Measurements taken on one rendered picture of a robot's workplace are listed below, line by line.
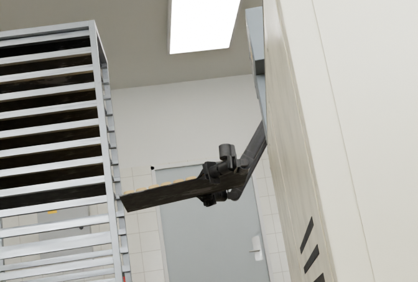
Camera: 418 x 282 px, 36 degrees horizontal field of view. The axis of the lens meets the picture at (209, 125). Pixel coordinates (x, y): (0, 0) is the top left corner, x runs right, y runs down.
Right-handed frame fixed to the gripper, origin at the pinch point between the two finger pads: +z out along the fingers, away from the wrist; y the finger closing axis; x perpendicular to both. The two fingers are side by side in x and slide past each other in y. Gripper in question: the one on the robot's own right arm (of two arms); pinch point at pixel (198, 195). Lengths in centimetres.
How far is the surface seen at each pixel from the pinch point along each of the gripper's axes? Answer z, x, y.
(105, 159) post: 58, 2, 15
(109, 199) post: 58, 2, -3
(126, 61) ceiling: -175, -218, 205
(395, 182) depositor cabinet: 174, 186, -55
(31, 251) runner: 82, -27, -18
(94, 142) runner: 58, -2, 25
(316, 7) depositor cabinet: 175, 184, -33
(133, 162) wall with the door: -216, -277, 121
